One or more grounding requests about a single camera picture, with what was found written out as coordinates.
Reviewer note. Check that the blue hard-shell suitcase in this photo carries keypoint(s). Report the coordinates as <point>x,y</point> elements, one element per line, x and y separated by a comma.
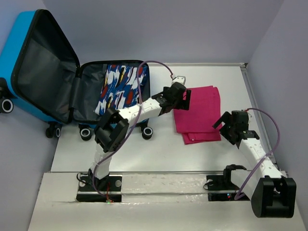
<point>41,74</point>

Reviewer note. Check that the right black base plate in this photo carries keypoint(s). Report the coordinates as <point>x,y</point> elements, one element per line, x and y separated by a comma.
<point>221,190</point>

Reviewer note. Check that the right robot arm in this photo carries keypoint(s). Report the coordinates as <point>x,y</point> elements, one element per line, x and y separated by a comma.
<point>271,193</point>

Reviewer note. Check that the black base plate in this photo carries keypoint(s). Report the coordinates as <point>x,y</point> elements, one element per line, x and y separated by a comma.
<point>109,189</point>
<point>221,190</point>

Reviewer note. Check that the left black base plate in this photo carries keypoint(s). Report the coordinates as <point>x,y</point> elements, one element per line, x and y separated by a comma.
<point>109,189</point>

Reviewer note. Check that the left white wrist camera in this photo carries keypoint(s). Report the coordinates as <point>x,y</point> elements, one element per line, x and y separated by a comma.
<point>179,79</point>

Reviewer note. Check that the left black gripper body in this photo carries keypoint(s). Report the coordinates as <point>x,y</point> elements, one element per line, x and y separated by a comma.
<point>177,103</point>

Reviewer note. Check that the pink cloth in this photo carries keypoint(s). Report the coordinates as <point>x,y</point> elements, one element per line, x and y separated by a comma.
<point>196,124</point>

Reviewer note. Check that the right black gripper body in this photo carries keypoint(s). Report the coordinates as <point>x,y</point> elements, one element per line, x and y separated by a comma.
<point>226,132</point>

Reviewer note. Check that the blue white patterned cloth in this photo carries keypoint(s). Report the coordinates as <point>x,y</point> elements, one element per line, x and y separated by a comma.
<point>120,89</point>

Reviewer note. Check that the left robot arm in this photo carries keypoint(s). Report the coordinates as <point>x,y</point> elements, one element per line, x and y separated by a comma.
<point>115,126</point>

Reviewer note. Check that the aluminium table rail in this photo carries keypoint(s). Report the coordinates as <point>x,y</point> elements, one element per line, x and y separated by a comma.
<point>149,172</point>

